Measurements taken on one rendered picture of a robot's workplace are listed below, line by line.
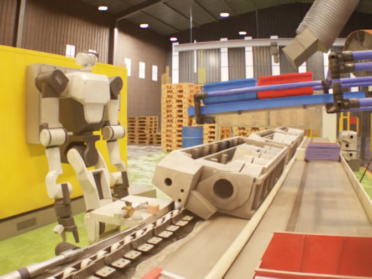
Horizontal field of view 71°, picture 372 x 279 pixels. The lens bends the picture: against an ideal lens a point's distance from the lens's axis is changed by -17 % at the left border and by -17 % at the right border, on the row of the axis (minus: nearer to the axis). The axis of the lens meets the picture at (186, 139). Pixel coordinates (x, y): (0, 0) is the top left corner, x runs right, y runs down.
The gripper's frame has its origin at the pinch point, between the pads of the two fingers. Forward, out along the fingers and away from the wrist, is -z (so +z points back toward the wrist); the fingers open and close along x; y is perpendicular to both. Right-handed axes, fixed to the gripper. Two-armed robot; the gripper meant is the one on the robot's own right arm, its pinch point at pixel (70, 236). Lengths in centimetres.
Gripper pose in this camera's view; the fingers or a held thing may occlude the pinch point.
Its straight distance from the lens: 154.0
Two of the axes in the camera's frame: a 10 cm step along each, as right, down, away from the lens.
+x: 8.5, -1.6, -5.0
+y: 5.0, -0.6, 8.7
